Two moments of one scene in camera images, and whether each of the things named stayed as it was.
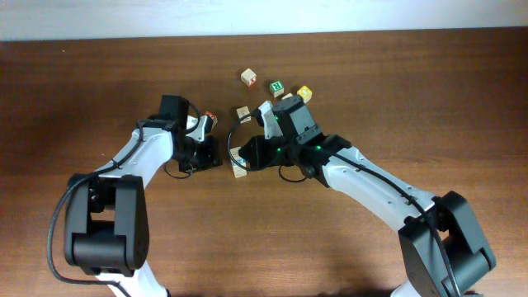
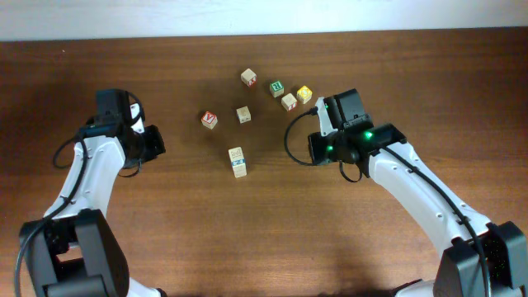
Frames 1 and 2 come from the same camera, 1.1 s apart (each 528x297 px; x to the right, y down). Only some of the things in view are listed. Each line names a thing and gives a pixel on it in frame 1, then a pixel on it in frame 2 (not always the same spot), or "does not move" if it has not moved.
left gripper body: x=197 y=155 -> x=150 y=145
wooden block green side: x=235 y=153 does not move
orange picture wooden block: x=239 y=172 does not move
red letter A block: x=213 y=115 does not move
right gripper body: x=278 y=151 -> x=325 y=148
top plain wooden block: x=249 y=77 does not move
